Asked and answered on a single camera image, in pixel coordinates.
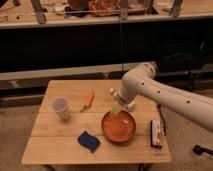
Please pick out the white lying bottle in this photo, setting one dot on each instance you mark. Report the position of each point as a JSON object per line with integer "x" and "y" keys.
{"x": 130, "y": 106}

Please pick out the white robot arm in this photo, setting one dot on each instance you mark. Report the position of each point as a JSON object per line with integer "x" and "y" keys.
{"x": 140, "y": 81}

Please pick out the wooden workbench shelf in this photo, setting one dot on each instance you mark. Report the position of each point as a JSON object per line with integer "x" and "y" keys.
{"x": 53, "y": 13}

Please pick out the blue folded cloth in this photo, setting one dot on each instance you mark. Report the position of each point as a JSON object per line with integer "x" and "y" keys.
{"x": 88, "y": 141}

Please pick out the orange toy carrot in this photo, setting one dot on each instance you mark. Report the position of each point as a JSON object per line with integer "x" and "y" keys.
{"x": 88, "y": 101}

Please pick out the translucent plastic cup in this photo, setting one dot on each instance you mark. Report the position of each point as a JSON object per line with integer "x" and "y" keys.
{"x": 61, "y": 107}

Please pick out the orange round plate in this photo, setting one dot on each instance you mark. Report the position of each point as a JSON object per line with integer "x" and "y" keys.
{"x": 119, "y": 127}

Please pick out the black object on floor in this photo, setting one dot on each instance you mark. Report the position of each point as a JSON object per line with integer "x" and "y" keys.
{"x": 199, "y": 150}

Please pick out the yellow sponge tool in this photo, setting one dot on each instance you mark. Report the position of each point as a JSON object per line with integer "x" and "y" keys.
{"x": 116, "y": 108}

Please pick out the wooden table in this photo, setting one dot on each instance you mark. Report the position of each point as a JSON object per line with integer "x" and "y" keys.
{"x": 68, "y": 128}

